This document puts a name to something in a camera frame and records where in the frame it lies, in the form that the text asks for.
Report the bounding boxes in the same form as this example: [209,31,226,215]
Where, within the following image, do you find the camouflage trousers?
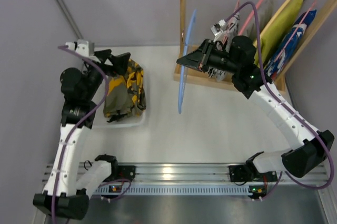
[103,59,146,123]

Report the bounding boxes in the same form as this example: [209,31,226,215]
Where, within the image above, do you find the light blue hanger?
[177,9,197,114]

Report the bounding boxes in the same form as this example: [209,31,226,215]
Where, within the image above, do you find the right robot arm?
[176,36,334,178]

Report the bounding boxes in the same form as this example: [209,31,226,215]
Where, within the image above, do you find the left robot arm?
[33,45,131,223]

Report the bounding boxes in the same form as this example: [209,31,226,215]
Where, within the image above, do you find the white black printed trousers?
[208,13,240,82]

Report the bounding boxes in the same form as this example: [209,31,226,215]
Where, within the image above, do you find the lime green trousers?
[260,0,304,65]

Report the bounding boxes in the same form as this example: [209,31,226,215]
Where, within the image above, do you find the blue white red trousers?
[264,9,317,80]

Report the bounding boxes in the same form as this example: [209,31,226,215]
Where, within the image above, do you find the grey trousers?
[242,0,274,41]

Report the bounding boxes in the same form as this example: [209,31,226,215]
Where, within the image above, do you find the pink padded hanger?
[238,0,265,35]

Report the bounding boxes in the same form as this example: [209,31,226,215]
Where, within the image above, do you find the pink hanger under blue trousers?
[274,0,318,62]

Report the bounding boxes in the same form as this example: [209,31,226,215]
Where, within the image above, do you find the wooden clothes rack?
[179,0,336,94]

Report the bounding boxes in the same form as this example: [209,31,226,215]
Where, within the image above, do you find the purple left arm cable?
[51,45,132,224]

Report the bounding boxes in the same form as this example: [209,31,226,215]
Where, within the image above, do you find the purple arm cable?
[225,2,335,200]
[51,45,132,224]

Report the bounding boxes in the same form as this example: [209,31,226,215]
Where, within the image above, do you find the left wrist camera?
[65,40,95,57]

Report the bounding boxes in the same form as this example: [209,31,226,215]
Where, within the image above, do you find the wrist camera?
[65,40,95,57]
[210,19,227,37]

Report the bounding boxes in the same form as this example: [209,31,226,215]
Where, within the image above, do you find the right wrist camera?
[210,19,227,37]

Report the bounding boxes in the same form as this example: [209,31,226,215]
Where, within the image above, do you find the pink wire hanger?
[223,0,250,45]

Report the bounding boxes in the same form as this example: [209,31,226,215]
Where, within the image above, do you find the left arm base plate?
[114,165,136,182]

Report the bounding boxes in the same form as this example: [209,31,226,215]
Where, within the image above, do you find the aluminium rail base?
[43,162,330,184]

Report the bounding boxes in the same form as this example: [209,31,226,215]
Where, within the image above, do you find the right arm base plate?
[229,164,263,183]

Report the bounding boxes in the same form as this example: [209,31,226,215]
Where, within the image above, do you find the grey slotted cable duct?
[93,184,265,196]

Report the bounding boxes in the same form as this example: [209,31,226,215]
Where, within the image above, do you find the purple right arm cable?
[225,2,335,200]

